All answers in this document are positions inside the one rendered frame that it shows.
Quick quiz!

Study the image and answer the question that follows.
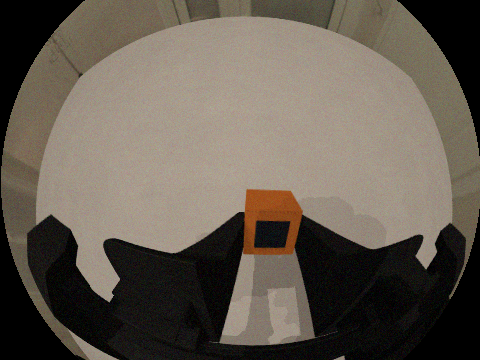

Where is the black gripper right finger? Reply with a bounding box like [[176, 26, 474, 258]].
[[295, 215, 424, 337]]

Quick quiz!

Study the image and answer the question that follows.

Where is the orange block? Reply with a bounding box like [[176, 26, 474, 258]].
[[244, 189, 303, 255]]

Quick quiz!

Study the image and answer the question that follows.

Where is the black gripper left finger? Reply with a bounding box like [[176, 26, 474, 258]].
[[103, 212, 245, 343]]

